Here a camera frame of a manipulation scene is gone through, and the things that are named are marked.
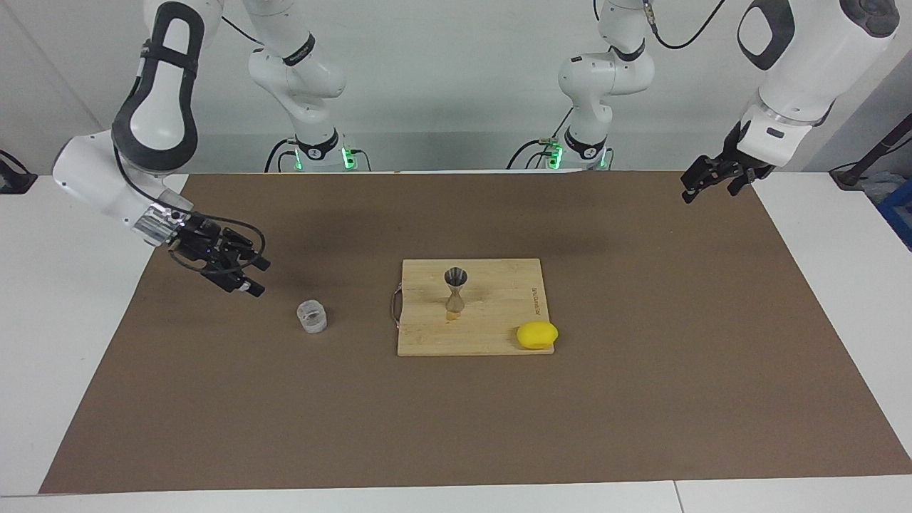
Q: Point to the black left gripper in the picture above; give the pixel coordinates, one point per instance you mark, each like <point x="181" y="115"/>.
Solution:
<point x="732" y="160"/>

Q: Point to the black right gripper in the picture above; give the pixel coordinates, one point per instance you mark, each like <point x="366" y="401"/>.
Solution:
<point x="201" y="241"/>

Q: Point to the clear glass cup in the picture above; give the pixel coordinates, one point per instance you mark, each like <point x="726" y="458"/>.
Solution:
<point x="312" y="319"/>

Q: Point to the steel double jigger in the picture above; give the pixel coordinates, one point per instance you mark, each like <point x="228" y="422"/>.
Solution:
<point x="455" y="299"/>

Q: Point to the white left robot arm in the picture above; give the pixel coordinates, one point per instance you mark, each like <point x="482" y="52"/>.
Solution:
<point x="805" y="71"/>

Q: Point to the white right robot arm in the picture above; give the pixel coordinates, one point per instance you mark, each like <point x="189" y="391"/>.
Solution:
<point x="92" y="178"/>

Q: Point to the black slanted stand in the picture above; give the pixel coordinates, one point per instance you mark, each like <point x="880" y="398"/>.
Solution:
<point x="876" y="153"/>

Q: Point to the blue box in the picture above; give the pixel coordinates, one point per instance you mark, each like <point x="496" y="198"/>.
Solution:
<point x="899" y="221"/>

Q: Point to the black table clamp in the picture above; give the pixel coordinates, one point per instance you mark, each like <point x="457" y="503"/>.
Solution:
<point x="14" y="178"/>

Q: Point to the yellow lemon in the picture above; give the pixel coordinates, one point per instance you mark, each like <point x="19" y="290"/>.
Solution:
<point x="536" y="335"/>

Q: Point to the bamboo cutting board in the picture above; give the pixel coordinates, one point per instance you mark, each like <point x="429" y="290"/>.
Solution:
<point x="491" y="313"/>

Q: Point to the brown table mat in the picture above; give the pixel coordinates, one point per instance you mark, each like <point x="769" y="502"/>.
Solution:
<point x="456" y="413"/>

